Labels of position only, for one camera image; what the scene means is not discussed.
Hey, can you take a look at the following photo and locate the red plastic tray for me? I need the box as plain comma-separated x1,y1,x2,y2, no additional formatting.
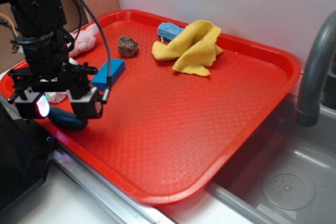
38,10,301,206

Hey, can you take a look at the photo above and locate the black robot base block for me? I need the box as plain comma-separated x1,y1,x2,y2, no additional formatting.
1,104,55,213

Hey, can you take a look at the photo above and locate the blue rectangular block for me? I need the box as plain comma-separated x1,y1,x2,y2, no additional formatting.
92,59,125,91

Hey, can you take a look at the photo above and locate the grey sink faucet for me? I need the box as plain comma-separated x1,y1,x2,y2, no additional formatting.
295,12,335,127

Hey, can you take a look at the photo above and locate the yellow microfiber cloth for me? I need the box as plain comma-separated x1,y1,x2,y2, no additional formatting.
152,20,223,77

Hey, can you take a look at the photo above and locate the grey toy sink basin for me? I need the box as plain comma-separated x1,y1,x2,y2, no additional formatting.
206,96,335,223

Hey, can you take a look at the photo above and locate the pink plush toy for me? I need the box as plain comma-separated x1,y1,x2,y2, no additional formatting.
69,24,99,58

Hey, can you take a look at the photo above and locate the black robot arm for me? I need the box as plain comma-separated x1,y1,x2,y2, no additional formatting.
1,0,103,120

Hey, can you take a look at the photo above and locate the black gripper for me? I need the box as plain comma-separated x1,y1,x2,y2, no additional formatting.
8,28,103,119

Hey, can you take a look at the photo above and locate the brown rock lump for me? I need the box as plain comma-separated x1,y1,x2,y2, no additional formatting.
117,35,139,58

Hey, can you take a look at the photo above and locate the grey braided cable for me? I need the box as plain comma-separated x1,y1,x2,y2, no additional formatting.
31,0,113,105

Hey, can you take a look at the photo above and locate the blue sponge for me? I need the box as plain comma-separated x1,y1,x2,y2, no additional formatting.
157,23,184,42

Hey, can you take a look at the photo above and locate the dark green plastic pickle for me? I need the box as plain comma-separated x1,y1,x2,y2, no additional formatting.
48,106,88,131

